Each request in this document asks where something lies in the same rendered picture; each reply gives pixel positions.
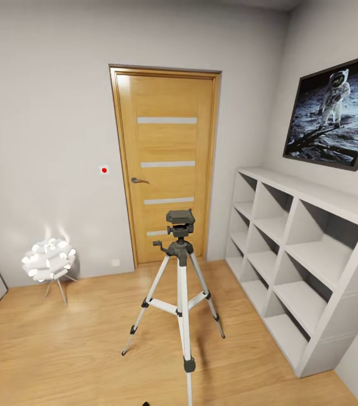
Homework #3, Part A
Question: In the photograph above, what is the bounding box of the camera tripod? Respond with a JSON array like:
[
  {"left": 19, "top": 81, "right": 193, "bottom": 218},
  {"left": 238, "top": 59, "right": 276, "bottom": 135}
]
[{"left": 122, "top": 208, "right": 225, "bottom": 406}]

